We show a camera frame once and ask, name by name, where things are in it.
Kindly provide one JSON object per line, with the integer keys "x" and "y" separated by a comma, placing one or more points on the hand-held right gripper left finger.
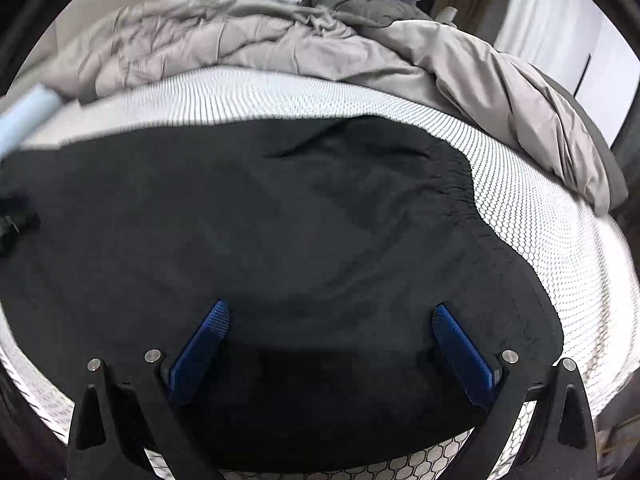
{"x": 197, "y": 355}

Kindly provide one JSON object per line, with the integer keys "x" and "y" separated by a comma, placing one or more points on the beige padded headboard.
{"x": 85, "y": 15}

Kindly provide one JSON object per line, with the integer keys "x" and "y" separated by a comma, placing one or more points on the black pants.
{"x": 300, "y": 235}

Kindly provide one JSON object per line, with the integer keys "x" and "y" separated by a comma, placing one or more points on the white office chair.
{"x": 446, "y": 15}

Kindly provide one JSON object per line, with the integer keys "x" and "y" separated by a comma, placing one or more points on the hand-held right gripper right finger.
{"x": 462, "y": 355}

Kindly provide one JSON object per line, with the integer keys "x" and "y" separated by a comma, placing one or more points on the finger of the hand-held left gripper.
{"x": 20, "y": 224}

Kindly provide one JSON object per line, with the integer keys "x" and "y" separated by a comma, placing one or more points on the grey quilted duvet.
{"x": 300, "y": 45}

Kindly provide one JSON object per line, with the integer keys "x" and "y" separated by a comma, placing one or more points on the bed with honeycomb sheet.
{"x": 540, "y": 200}

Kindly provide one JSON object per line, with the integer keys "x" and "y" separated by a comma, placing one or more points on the light blue pillow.
{"x": 25, "y": 115}

